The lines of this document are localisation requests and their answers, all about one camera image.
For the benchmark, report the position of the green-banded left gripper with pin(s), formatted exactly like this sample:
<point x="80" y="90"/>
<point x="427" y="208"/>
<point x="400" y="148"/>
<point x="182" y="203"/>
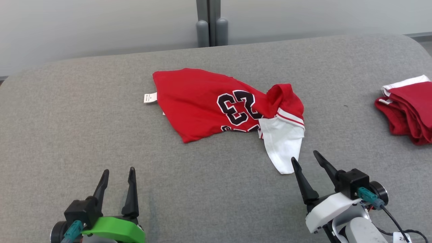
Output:
<point x="114" y="227"/>

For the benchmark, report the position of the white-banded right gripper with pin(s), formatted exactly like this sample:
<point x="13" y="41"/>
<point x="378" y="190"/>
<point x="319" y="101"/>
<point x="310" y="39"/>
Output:
<point x="329" y="209"/>

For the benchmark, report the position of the red shorts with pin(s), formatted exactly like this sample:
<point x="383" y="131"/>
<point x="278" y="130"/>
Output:
<point x="411" y="111"/>

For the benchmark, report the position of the red white number 23 jersey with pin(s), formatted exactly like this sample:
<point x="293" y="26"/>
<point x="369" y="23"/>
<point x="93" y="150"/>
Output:
<point x="195" y="101"/>

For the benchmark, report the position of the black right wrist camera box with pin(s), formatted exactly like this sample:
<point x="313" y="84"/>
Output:
<point x="352" y="180"/>

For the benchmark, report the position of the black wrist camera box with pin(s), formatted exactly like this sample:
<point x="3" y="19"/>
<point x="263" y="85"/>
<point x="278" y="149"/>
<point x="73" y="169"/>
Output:
<point x="82" y="211"/>
<point x="352" y="180"/>

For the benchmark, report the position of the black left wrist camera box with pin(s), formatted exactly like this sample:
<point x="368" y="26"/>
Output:
<point x="82" y="211"/>

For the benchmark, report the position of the grey vertical post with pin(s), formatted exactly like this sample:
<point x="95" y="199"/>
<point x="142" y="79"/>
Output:
<point x="212" y="23"/>

